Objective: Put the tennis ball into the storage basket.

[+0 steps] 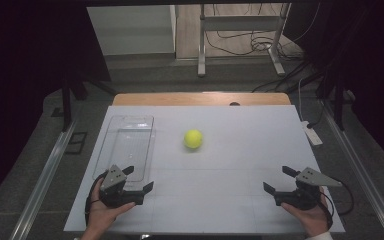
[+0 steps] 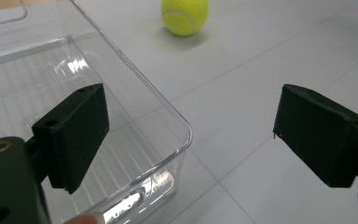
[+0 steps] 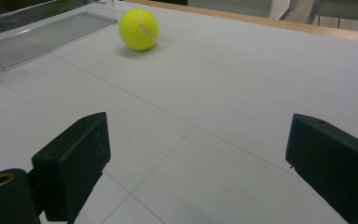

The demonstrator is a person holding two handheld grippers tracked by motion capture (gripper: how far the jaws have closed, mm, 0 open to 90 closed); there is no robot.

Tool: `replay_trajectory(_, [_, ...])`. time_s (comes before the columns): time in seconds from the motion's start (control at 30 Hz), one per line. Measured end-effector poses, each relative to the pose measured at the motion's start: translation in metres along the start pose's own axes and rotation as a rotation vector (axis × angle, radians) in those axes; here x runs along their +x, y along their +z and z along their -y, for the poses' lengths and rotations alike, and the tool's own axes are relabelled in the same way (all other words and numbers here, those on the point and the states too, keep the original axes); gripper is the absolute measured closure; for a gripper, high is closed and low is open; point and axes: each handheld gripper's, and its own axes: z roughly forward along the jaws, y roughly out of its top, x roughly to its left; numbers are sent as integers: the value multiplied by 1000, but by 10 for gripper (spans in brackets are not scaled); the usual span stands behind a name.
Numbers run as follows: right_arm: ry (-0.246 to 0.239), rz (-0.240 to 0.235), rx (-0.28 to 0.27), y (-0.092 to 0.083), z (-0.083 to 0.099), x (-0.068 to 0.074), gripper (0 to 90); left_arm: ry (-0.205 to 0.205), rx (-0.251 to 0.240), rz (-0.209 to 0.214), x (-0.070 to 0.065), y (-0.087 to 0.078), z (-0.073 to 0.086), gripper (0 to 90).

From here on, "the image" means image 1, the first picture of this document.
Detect black floor frame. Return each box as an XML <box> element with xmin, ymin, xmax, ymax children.
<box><xmin>64</xmin><ymin>131</ymin><xmax>89</xmax><ymax>155</ymax></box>

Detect white power strip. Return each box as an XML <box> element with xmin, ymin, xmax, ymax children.
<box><xmin>301</xmin><ymin>120</ymin><xmax>324</xmax><ymax>147</ymax></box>

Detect yellow tennis ball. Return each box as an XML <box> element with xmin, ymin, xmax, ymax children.
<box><xmin>183</xmin><ymin>129</ymin><xmax>204</xmax><ymax>150</ymax></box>

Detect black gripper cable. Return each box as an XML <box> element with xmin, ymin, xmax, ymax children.
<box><xmin>319</xmin><ymin>181</ymin><xmax>355</xmax><ymax>218</ymax></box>
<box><xmin>84</xmin><ymin>169</ymin><xmax>109</xmax><ymax>228</ymax></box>

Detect dark curtain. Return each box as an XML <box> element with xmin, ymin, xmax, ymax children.
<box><xmin>282</xmin><ymin>0</ymin><xmax>384</xmax><ymax>174</ymax></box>
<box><xmin>0</xmin><ymin>0</ymin><xmax>112</xmax><ymax>214</ymax></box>

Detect black stand leg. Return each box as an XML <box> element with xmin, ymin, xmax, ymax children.
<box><xmin>61</xmin><ymin>75</ymin><xmax>91</xmax><ymax>132</ymax></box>
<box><xmin>315</xmin><ymin>75</ymin><xmax>348</xmax><ymax>132</ymax></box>

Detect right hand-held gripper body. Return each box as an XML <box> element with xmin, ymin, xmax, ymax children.
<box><xmin>273</xmin><ymin>167</ymin><xmax>343</xmax><ymax>211</ymax></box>

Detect white cabinet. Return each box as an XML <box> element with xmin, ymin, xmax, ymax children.
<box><xmin>87</xmin><ymin>4</ymin><xmax>177</xmax><ymax>56</ymax></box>

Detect person's right hand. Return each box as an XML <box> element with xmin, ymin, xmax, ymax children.
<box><xmin>281</xmin><ymin>188</ymin><xmax>330</xmax><ymax>238</ymax></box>

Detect person's left hand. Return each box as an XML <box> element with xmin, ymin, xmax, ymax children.
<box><xmin>88</xmin><ymin>181</ymin><xmax>136</xmax><ymax>233</ymax></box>

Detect clear plastic tray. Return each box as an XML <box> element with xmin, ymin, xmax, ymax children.
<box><xmin>92</xmin><ymin>114</ymin><xmax>155</xmax><ymax>184</ymax></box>

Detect tangled black floor cables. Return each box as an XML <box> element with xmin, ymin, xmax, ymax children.
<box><xmin>205</xmin><ymin>3</ymin><xmax>303</xmax><ymax>62</ymax></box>

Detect aluminium floor rail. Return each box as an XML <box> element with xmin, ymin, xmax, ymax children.
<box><xmin>322</xmin><ymin>99</ymin><xmax>384</xmax><ymax>240</ymax></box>
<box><xmin>9</xmin><ymin>120</ymin><xmax>78</xmax><ymax>240</ymax></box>

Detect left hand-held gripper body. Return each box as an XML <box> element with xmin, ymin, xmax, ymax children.
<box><xmin>98</xmin><ymin>164</ymin><xmax>146</xmax><ymax>210</ymax></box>

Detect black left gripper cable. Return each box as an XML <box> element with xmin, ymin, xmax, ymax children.
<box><xmin>84</xmin><ymin>169</ymin><xmax>109</xmax><ymax>228</ymax></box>

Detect person's white right sleeve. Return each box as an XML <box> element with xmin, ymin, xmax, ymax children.
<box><xmin>308</xmin><ymin>231</ymin><xmax>334</xmax><ymax>240</ymax></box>

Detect wooden table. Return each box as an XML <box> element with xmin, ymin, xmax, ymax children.
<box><xmin>112</xmin><ymin>92</ymin><xmax>292</xmax><ymax>107</ymax></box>

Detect grey metal stand frame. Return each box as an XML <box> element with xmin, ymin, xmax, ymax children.
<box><xmin>197</xmin><ymin>3</ymin><xmax>292</xmax><ymax>78</ymax></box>

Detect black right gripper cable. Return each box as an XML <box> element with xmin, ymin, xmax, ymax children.
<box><xmin>319</xmin><ymin>181</ymin><xmax>355</xmax><ymax>218</ymax></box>

